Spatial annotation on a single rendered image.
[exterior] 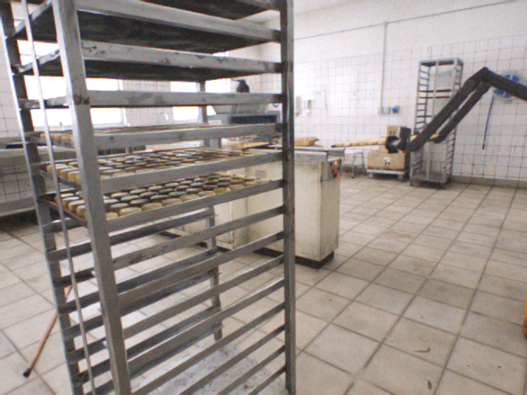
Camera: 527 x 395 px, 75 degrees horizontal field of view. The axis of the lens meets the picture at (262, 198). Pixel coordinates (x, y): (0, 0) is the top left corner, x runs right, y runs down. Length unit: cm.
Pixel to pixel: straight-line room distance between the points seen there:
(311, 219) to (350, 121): 443
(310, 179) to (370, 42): 456
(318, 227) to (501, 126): 417
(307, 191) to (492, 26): 443
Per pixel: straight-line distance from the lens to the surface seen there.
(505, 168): 627
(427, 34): 650
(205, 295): 103
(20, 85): 119
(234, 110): 284
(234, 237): 286
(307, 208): 258
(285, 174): 113
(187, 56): 91
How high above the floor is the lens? 119
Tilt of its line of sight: 14 degrees down
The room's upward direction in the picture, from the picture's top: 2 degrees counter-clockwise
